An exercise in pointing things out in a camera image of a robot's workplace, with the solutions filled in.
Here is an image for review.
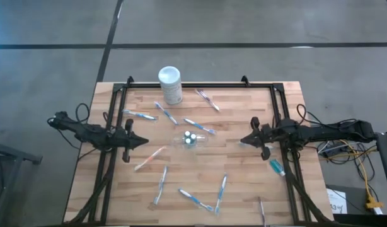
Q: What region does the purple toothbrush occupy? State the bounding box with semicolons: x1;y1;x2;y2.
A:
195;88;221;112
258;196;267;227

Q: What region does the black metal stand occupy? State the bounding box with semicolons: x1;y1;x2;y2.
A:
0;138;43;227

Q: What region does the blue white toothbrush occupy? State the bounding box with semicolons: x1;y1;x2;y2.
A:
183;117;217;136
153;165;169;206
153;100;179;125
122;109;157;121
177;188;215;212
214;172;228;216
238;141;275;150

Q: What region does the orange toothbrush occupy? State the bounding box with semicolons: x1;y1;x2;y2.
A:
133;146;168;172

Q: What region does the yellow power plug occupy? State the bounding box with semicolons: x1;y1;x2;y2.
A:
366;195;385;216

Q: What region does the black metal table frame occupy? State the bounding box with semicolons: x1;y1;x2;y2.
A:
62;75;335;227

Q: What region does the yellow floor cable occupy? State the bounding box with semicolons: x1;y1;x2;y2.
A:
338;140;379;204

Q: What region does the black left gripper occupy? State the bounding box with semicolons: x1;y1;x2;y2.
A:
113;119;149;163

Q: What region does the clear acrylic organiser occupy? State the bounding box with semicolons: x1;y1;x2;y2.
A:
173;131;210;149

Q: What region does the black floor cable bundle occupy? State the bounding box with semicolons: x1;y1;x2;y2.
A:
318;140;382;168

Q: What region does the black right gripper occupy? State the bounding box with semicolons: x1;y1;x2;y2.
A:
240;117;278;161

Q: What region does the white paper sheet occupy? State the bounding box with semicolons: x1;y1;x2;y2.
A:
326;188;348;214

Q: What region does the white yellow wipes canister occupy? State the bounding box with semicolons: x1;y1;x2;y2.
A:
158;66;183;106

